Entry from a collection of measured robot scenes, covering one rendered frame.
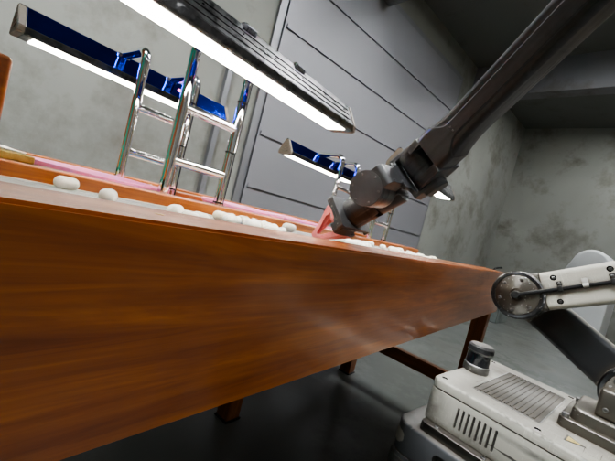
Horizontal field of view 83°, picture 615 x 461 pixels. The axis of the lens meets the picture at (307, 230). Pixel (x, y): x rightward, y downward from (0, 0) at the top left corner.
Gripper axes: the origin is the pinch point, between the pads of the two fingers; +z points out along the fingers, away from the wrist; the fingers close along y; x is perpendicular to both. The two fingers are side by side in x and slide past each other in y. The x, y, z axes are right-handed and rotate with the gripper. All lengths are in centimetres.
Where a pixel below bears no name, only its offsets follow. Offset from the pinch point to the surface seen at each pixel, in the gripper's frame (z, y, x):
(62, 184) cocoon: 17.5, 38.3, -12.7
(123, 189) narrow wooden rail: 19.6, 27.9, -15.6
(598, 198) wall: -128, -709, -98
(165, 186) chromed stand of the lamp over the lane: 22.6, 17.0, -21.1
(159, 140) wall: 138, -62, -151
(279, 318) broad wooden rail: -7.4, 25.4, 17.7
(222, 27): -9.9, 23.5, -31.5
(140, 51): 23, 18, -63
